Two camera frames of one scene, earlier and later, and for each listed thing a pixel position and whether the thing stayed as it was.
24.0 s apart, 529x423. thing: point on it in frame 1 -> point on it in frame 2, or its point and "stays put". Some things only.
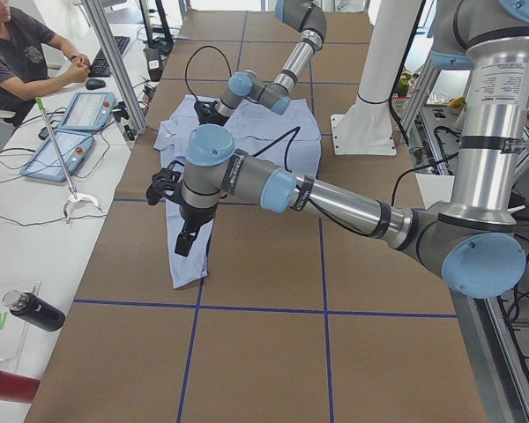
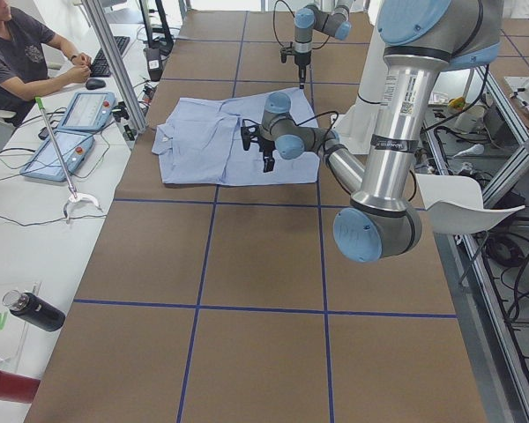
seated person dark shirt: (21, 61) stays put
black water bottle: (34, 309) stays put
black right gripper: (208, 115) -> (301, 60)
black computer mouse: (94, 84) stays put
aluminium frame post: (115, 63) stays put
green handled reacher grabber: (70, 182) stays put
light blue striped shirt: (196, 266) -> (201, 143)
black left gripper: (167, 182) -> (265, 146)
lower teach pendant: (48, 160) stays put
